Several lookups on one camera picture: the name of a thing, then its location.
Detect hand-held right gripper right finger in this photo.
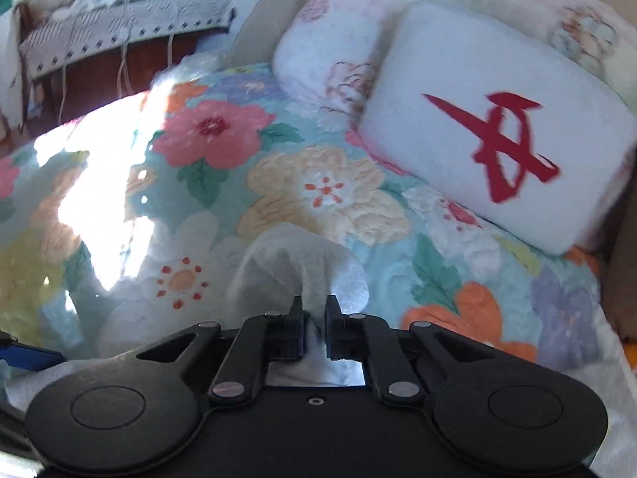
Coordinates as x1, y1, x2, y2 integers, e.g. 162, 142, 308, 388
325, 295, 504, 405

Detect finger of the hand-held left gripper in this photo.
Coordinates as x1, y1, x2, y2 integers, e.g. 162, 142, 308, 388
0, 331, 67, 372

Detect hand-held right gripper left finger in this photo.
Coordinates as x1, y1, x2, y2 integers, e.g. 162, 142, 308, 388
115, 296, 306, 407

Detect grey printed T-shirt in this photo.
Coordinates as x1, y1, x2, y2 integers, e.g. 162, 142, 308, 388
226, 223, 370, 389

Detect floral bedspread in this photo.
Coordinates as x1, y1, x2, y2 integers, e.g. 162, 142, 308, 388
0, 62, 637, 461

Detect white pillow with red character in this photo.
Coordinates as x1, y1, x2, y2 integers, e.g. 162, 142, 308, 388
358, 1, 637, 256

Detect white pink floral pillow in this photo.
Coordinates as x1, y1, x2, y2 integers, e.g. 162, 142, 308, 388
273, 0, 637, 121

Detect brown pillow with cloud print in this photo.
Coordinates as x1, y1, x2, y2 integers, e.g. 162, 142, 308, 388
600, 199, 637, 345

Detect brown wooden desk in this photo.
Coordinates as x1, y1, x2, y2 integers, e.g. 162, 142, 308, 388
27, 30, 226, 126

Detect beige headboard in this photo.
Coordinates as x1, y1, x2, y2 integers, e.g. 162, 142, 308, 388
231, 0, 319, 71

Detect patterned tablecloth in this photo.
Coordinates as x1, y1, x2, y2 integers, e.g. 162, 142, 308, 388
19, 0, 238, 81

